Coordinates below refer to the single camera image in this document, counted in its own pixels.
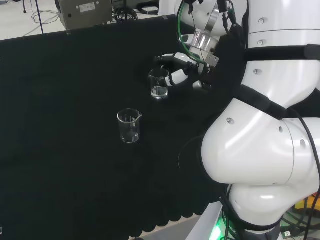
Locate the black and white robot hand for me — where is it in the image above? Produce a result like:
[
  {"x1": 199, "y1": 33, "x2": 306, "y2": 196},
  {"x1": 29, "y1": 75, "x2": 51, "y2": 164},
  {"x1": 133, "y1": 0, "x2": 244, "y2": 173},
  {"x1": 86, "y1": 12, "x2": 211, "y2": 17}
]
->
[{"x1": 153, "y1": 51, "x2": 220, "y2": 91}]

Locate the clear glass beaker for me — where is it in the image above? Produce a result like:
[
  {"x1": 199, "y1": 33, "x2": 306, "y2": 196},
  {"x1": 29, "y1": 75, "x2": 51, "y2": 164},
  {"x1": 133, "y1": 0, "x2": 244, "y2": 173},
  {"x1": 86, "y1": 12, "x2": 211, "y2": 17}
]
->
[
  {"x1": 147, "y1": 68, "x2": 170, "y2": 100},
  {"x1": 116, "y1": 107, "x2": 143, "y2": 144}
]

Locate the white cabinet panel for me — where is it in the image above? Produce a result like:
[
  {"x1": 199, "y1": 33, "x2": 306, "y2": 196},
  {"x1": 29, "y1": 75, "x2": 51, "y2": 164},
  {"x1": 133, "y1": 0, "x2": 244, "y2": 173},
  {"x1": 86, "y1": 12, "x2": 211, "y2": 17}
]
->
[{"x1": 158, "y1": 0, "x2": 181, "y2": 17}]

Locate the gray metal cabinet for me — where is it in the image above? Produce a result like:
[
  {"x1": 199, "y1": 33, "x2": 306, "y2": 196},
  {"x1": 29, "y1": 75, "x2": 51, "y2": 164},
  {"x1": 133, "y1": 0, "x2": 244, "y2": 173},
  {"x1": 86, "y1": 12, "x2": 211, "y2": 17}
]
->
[{"x1": 54, "y1": 0, "x2": 114, "y2": 30}]

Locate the black bench cloth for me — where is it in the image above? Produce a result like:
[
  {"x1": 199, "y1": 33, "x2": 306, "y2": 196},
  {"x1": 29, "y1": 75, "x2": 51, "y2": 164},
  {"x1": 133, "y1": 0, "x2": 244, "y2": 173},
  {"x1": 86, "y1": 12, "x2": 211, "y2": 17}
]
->
[{"x1": 0, "y1": 13, "x2": 252, "y2": 239}]

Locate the thin black tripod pole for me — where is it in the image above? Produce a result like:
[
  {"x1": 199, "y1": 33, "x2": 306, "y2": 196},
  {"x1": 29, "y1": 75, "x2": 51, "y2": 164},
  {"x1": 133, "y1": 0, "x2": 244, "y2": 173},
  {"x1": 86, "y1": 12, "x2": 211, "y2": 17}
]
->
[{"x1": 22, "y1": 0, "x2": 45, "y2": 35}]

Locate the yellow stop button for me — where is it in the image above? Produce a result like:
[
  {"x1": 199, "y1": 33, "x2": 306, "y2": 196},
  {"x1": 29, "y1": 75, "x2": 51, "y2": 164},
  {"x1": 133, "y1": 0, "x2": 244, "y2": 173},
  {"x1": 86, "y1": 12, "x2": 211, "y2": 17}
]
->
[{"x1": 294, "y1": 192, "x2": 320, "y2": 214}]

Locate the green cable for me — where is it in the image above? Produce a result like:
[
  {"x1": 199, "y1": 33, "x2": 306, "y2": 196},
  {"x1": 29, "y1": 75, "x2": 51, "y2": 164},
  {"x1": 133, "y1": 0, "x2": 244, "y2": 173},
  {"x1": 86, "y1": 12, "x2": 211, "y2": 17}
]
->
[{"x1": 176, "y1": 0, "x2": 209, "y2": 66}]

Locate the coiled black cable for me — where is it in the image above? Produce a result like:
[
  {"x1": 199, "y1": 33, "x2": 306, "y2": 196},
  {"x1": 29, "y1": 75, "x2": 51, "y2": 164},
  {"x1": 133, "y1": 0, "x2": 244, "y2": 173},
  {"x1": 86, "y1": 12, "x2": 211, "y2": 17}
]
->
[{"x1": 140, "y1": 5, "x2": 160, "y2": 15}]

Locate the tangled black cable bundle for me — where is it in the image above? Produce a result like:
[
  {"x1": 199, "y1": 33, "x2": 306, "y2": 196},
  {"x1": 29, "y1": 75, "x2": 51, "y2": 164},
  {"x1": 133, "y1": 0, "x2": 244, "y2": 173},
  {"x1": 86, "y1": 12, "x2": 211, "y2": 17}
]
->
[{"x1": 112, "y1": 6, "x2": 139, "y2": 23}]

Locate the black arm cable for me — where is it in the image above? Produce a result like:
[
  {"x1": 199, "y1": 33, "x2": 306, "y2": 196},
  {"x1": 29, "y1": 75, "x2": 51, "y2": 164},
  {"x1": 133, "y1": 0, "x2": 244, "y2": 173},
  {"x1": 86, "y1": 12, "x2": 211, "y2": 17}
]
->
[{"x1": 287, "y1": 108, "x2": 320, "y2": 176}]

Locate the thin gray floor cable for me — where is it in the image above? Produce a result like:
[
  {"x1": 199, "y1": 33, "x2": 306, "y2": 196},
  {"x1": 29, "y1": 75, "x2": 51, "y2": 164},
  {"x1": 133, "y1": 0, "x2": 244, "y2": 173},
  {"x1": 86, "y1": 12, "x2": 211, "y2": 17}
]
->
[{"x1": 30, "y1": 9, "x2": 61, "y2": 26}]

